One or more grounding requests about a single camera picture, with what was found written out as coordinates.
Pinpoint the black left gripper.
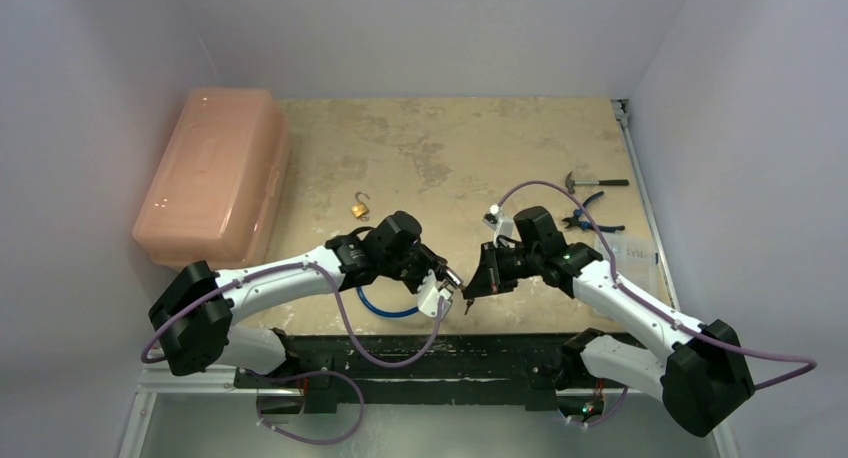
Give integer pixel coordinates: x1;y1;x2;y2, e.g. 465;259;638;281
380;243;446;299

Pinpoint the blue cable lock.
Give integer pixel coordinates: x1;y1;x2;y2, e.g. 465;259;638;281
354;266;465;320

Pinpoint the brass padlock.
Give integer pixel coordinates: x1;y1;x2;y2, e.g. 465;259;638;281
351;191;370;222

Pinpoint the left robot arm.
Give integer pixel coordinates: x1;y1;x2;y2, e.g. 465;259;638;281
148;211;462;387

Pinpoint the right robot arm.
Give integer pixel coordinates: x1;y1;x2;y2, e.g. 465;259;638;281
463;205;755;437

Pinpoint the pink plastic storage box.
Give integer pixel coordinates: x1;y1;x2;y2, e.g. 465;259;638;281
132;87;290;270

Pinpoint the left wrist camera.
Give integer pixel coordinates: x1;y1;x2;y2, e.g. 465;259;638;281
415;270;456;318

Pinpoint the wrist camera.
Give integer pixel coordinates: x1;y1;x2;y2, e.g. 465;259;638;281
415;270;456;318
483;204;515;247

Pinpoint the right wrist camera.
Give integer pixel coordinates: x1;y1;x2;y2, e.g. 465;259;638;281
483;204;515;247

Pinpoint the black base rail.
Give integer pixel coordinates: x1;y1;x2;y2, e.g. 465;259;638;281
235;328;602;413

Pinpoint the small black handled hammer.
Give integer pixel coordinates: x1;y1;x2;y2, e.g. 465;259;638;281
564;172;630;193

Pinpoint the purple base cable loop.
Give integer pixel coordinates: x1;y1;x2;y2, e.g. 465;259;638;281
255;365;370;446

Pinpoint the aluminium frame rail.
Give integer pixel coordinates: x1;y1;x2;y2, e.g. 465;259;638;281
611;99;740;458

